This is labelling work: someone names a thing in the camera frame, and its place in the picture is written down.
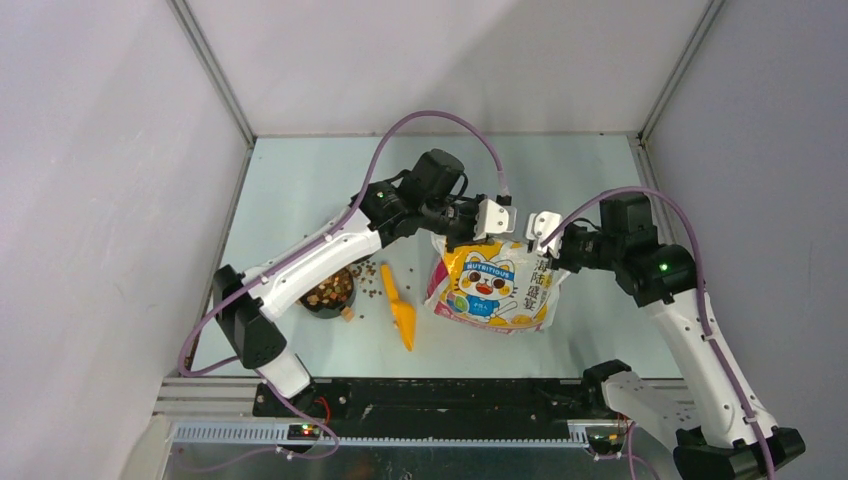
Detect cat food bag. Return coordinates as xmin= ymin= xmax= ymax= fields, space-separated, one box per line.
xmin=424 ymin=234 xmax=570 ymax=335

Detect yellow plastic food scoop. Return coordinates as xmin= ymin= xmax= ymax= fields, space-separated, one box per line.
xmin=380 ymin=263 xmax=417 ymax=352

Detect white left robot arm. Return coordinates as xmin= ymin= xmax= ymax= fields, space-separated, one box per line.
xmin=211 ymin=149 xmax=510 ymax=417

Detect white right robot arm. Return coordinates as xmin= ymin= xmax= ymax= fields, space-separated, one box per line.
xmin=526 ymin=187 xmax=806 ymax=479

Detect black bowl wooden feet near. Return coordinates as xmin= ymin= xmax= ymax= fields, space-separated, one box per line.
xmin=298 ymin=267 xmax=357 ymax=322

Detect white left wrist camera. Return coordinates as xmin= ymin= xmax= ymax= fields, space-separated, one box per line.
xmin=473 ymin=197 xmax=517 ymax=242

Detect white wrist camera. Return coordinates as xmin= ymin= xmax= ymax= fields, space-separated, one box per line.
xmin=525 ymin=211 xmax=564 ymax=258
xmin=473 ymin=197 xmax=517 ymax=242

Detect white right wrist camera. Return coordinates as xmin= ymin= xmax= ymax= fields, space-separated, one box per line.
xmin=525 ymin=211 xmax=564 ymax=258

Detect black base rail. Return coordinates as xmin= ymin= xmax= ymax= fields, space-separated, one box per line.
xmin=252 ymin=377 xmax=627 ymax=440

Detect aluminium frame post right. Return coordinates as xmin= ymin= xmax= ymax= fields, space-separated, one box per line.
xmin=639 ymin=0 xmax=727 ymax=144

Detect aluminium frame post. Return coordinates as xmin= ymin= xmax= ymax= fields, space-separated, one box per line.
xmin=639 ymin=0 xmax=727 ymax=144
xmin=167 ymin=0 xmax=257 ymax=148

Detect aluminium frame post left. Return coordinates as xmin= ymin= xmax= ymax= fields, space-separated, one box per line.
xmin=167 ymin=0 xmax=257 ymax=148

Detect white slotted cable duct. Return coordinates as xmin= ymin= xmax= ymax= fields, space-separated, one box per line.
xmin=171 ymin=421 xmax=589 ymax=448

